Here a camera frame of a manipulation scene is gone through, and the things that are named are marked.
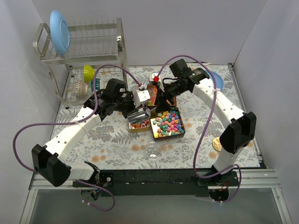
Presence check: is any tin of star candies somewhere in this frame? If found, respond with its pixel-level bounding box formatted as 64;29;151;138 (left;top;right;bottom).
150;107;186;141

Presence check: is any silver metal scoop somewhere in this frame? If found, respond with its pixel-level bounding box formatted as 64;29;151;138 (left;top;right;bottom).
127;107;151;124

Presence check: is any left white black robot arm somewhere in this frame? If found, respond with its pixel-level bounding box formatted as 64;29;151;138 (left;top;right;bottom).
32;78;150;187

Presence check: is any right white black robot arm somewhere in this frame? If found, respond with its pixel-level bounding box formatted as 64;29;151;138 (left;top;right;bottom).
155;55;256;186

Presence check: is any tin of gummy candies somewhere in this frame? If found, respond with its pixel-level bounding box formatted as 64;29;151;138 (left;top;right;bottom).
146;84;177;109

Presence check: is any teal white cup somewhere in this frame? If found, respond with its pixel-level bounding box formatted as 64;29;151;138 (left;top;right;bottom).
91;78;100;93

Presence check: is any floral table mat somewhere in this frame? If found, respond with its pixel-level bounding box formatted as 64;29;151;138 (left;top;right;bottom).
56;65;260;169

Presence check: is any clear round plastic container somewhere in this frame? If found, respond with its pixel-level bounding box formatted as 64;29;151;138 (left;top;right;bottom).
145;142;162;160

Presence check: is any yellow green bowl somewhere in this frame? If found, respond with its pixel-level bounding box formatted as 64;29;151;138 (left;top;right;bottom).
83;65;95;83

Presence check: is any patterned beige cup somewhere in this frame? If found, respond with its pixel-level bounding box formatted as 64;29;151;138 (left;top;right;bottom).
75;80;89;100

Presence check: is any blue plate on table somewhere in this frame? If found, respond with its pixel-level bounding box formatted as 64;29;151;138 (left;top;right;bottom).
207;71;224;91

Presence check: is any steel dish rack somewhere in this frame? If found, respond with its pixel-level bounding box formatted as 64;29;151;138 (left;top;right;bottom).
33;18;128;108

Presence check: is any gold round lid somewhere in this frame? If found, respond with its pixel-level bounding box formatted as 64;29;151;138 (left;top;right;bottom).
212;137;222;152

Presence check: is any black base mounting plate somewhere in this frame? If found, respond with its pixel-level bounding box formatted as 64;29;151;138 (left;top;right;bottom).
72;168;241;198

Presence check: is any blue plate in rack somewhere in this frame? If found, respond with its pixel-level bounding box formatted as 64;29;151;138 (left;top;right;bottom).
50;10;70;56

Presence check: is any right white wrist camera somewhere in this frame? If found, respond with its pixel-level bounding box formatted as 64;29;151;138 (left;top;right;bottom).
149;73;161;85

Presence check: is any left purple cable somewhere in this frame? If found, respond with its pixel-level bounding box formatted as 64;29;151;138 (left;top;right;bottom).
13;64;144;212

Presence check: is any purple cable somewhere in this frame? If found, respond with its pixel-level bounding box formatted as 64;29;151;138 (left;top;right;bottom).
155;55;243;203
13;64;144;212

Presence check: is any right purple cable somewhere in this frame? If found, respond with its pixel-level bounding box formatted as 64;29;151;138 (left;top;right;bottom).
155;55;243;203

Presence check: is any aluminium frame rail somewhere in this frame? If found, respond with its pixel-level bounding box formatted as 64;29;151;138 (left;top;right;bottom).
29;169;281;189

